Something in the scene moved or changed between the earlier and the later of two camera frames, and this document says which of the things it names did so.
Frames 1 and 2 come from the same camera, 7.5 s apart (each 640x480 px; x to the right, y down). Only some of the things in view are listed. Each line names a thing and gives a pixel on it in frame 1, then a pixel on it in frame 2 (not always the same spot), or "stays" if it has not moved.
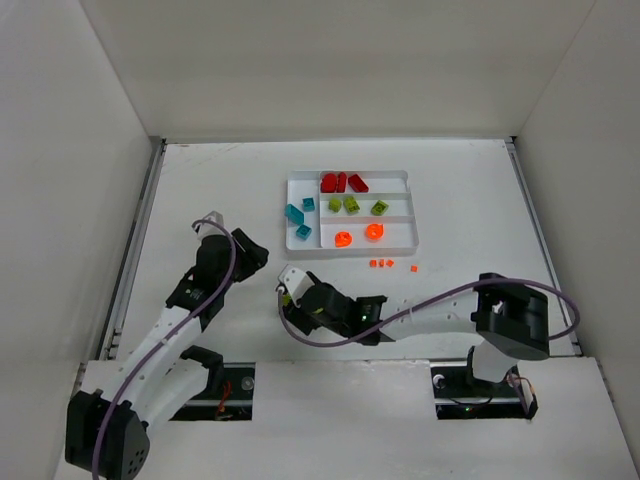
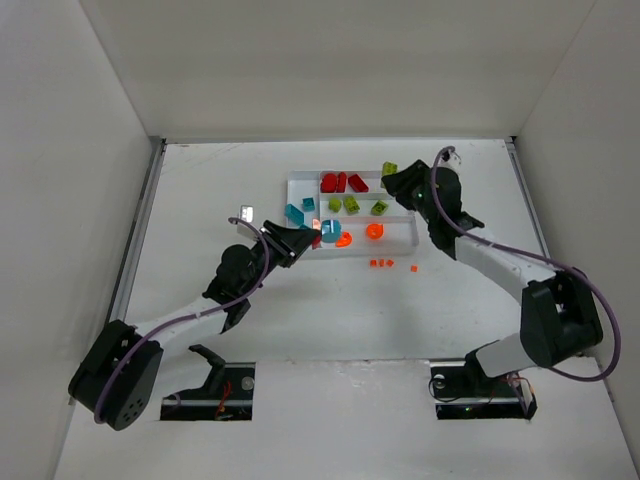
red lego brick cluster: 341,186 stays
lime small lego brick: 334,204 stays
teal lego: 294,214 stays
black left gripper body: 248,251 -> 278,244
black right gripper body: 298,312 -> 409,182
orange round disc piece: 375,231 stays
